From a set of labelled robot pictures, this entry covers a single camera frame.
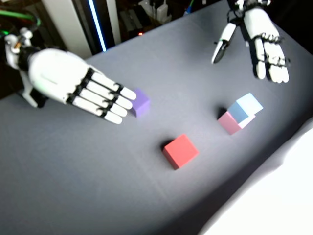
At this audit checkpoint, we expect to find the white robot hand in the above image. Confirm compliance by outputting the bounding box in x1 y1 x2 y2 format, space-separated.
23 48 137 125
211 7 290 84

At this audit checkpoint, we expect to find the small blue foam cube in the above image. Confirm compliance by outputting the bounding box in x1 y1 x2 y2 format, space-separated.
227 92 264 124

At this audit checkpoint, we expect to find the small purple foam cube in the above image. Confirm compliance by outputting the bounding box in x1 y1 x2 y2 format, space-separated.
129 88 151 118

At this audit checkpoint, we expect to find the pink cube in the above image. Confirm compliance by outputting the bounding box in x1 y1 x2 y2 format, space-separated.
218 111 256 136

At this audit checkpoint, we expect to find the red cube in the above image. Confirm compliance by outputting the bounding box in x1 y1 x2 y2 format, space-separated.
162 134 200 170

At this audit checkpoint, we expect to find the white pillar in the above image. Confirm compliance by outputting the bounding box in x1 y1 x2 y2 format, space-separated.
41 0 93 59

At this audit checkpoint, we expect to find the blue light strip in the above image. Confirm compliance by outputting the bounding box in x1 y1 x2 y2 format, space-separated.
87 0 108 52

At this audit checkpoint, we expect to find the grey table cloth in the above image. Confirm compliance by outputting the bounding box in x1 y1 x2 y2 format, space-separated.
0 0 313 235

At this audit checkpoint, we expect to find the white backdrop board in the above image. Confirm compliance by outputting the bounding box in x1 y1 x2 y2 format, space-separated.
197 126 313 235

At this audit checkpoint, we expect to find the green cable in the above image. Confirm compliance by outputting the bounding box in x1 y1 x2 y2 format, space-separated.
0 9 42 37

